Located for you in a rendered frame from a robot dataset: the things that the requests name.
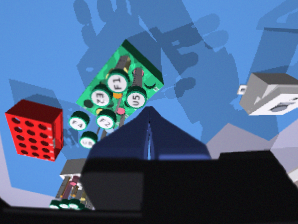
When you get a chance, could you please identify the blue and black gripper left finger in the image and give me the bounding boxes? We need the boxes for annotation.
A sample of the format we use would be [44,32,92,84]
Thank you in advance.
[85,106,149,162]

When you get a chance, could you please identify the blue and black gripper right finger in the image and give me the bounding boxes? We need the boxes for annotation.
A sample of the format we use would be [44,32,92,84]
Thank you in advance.
[149,106,212,160]

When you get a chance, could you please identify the red tube rack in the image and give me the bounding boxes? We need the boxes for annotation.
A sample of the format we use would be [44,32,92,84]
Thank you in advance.
[5,99,64,162]

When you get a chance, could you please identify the blue flat mat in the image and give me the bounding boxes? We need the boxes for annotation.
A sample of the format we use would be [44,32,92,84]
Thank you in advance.
[0,0,298,197]

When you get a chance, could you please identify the green tube rack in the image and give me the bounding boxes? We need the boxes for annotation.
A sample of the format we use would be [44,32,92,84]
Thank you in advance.
[76,39,164,120]

